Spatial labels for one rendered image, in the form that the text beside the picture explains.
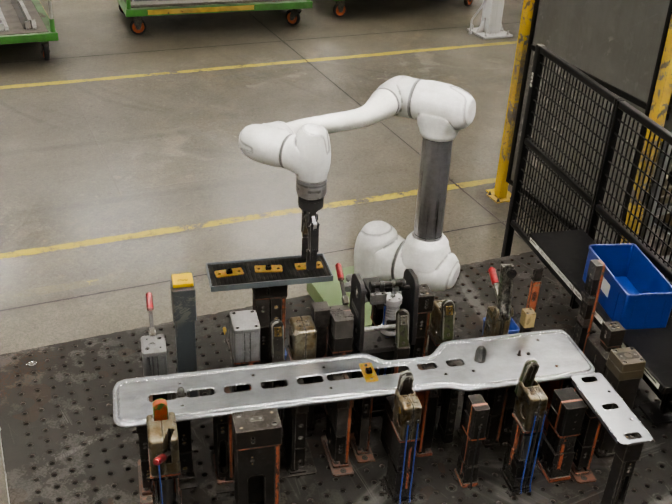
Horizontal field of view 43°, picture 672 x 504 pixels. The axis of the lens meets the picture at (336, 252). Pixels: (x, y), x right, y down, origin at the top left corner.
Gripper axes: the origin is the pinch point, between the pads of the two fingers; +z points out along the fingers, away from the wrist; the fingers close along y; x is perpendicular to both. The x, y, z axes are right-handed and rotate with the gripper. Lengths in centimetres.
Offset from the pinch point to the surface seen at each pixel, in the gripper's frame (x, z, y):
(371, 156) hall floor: 120, 120, -328
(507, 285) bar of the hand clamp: 58, 5, 19
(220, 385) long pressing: -31.3, 20.1, 32.5
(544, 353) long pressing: 65, 20, 35
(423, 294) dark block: 32.7, 8.6, 14.6
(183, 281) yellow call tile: -38.1, 4.1, 2.6
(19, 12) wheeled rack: -138, 91, -627
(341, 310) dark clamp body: 7.5, 12.2, 13.6
